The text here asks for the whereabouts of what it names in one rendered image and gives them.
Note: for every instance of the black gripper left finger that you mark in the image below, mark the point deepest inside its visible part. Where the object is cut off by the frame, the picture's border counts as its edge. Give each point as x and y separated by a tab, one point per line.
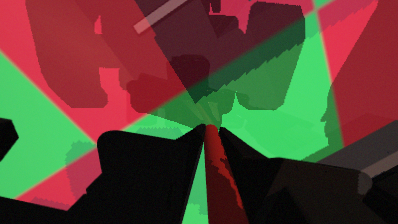
176	160

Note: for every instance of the dark red peg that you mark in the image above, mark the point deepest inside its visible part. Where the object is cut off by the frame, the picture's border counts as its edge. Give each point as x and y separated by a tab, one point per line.
224	202

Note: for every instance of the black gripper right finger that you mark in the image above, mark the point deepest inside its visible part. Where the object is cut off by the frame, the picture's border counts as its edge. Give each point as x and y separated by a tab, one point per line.
260	179

